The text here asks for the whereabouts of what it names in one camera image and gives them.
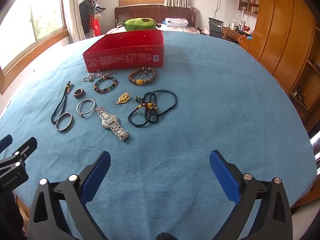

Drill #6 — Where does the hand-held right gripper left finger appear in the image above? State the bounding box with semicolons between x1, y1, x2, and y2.
27;151;111;240

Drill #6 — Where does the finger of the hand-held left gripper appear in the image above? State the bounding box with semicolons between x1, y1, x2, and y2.
0;137;38;172
0;134;13;153

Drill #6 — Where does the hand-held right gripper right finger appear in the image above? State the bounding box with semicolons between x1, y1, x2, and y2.
209;150;293;240

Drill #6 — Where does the gold pendant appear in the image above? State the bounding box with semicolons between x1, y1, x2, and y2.
115;93;130;105

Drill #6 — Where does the multicolour bead bracelet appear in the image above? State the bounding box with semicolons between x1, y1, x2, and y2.
94;76;118;93

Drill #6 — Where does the dark blue bead necklace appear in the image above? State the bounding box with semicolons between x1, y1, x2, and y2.
128;90;178;128

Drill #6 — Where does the brown bead bracelet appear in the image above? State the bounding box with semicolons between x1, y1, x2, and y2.
128;67;158;86

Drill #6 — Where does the red plastic box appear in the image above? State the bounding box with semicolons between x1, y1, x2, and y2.
82;29;165;72

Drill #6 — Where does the black bangle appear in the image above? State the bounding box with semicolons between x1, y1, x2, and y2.
55;112;73;132

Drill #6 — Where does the silver metal wristwatch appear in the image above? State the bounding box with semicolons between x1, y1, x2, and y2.
95;106;130;142

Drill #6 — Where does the silver bangle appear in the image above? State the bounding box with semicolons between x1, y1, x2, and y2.
76;99;96;117

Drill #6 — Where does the large wooden framed window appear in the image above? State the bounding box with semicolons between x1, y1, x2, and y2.
0;0;70;95

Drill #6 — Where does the wooden desk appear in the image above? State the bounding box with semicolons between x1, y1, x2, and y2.
222;26;253;50

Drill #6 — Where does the pink bed sheet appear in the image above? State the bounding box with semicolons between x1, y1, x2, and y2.
105;24;202;35

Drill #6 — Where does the wooden coat rack with clothes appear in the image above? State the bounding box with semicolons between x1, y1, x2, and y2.
79;0;107;38

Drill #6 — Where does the black office chair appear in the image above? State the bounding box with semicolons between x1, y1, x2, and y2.
208;17;224;39

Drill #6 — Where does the wooden wardrobe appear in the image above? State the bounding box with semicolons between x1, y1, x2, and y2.
247;0;320;130

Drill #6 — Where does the green avocado plush toy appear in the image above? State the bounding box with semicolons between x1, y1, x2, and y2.
117;17;157;32

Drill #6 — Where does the folded patterned blanket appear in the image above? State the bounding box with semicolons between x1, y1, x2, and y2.
165;18;188;27

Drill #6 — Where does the dark wooden bed headboard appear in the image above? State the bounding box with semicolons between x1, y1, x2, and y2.
115;5;197;29

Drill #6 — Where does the black braided cord lanyard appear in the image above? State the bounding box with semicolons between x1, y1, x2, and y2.
51;81;73;124

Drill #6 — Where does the silver chain necklace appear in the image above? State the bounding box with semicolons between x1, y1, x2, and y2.
82;69;118;82

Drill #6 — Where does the wall shelf with books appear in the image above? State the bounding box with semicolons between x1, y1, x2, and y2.
237;0;260;15

